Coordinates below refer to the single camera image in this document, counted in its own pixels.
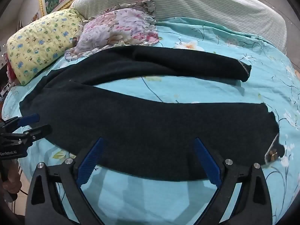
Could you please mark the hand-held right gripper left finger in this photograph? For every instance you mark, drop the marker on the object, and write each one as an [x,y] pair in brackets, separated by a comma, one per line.
[90,163]

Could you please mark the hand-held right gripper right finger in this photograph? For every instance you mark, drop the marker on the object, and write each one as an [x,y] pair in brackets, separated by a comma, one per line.
[207,163]

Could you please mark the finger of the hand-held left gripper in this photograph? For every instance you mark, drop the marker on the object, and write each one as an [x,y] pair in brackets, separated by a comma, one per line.
[29,119]
[39,132]

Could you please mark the black pants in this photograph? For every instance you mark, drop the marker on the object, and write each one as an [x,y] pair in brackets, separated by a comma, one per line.
[140,126]

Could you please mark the person's left hand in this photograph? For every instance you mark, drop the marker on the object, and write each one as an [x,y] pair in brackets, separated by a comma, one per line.
[13,178]

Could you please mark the red cloth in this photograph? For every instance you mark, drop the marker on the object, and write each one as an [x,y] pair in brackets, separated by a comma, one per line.
[9,73]

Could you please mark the teal floral bed sheet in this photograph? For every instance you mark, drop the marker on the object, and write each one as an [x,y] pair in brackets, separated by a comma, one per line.
[211,91]

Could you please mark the yellow printed pillow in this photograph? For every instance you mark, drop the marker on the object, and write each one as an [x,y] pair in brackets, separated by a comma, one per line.
[39,44]

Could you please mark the pink floral ruffled pillow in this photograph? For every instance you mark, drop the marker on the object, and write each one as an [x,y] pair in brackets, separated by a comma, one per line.
[112,28]

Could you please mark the white ribbed headboard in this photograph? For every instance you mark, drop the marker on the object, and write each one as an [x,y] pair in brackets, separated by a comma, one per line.
[211,4]

